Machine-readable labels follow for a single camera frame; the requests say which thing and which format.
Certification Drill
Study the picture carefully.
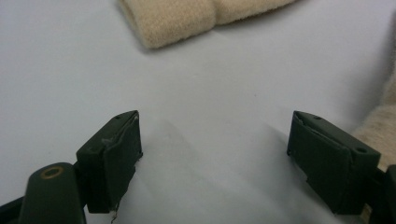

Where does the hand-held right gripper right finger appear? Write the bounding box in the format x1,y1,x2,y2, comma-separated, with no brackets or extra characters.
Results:
286,110,382,216

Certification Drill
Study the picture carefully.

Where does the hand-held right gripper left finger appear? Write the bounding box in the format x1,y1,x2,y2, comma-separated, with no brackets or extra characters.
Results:
76,109,144,215

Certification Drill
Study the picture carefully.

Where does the beige fleece glove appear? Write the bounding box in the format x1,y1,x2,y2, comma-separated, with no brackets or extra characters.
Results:
117,0,298,50
353,69,396,173

